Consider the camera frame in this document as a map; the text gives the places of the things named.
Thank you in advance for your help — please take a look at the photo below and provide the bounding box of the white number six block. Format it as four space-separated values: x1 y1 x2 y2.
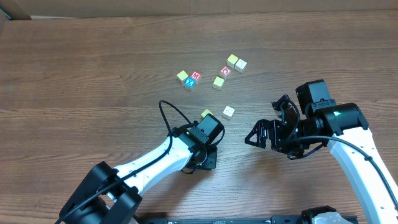
222 106 235 119

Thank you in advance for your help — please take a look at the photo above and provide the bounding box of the yellow wooden block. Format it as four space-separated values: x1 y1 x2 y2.
201 109 212 118
177 70 189 84

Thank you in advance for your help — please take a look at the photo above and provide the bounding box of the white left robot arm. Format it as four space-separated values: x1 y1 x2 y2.
59 114 225 223

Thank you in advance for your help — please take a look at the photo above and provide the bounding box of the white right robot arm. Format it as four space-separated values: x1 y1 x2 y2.
244 80 397 223

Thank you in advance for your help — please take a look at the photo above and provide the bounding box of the yellow top turtle block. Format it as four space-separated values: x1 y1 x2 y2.
213 77 225 90

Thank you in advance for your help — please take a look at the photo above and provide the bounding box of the plain white far block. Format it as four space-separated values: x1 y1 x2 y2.
234 58 247 73

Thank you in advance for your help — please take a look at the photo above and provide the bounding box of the red C wooden block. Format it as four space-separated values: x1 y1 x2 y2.
219 66 231 80

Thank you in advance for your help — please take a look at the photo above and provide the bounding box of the yellow top far block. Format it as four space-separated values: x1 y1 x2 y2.
226 54 239 68

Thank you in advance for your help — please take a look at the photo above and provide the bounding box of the blue X wooden block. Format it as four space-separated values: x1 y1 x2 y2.
183 77 196 91

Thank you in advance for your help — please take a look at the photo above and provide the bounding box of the red M wooden block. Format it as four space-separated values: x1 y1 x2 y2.
190 71 202 85

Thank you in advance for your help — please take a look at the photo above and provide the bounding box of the yellow top wooden block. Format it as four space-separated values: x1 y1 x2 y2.
177 70 189 84

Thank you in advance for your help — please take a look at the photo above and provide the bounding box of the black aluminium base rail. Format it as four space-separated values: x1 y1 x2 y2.
134 205 359 224

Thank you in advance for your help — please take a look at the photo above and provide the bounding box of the cardboard back wall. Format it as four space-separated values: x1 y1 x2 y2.
1 0 397 19

